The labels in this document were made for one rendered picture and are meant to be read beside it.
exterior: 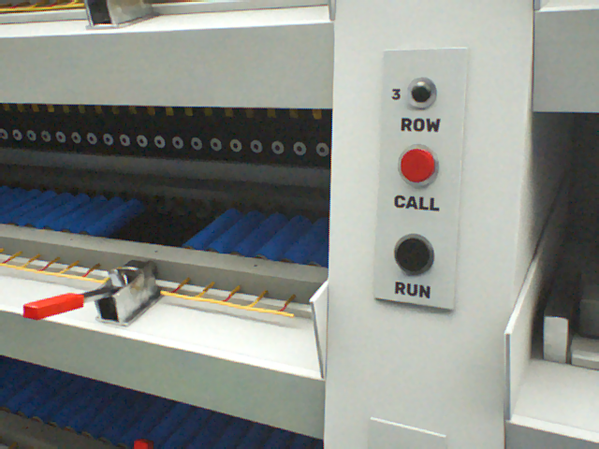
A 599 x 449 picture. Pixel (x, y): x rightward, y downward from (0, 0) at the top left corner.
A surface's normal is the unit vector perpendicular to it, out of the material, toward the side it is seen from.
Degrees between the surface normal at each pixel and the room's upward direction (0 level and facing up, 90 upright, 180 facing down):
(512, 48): 90
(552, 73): 108
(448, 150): 90
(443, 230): 90
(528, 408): 18
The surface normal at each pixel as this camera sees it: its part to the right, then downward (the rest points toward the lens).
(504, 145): -0.47, 0.13
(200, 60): -0.44, 0.44
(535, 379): -0.12, -0.90
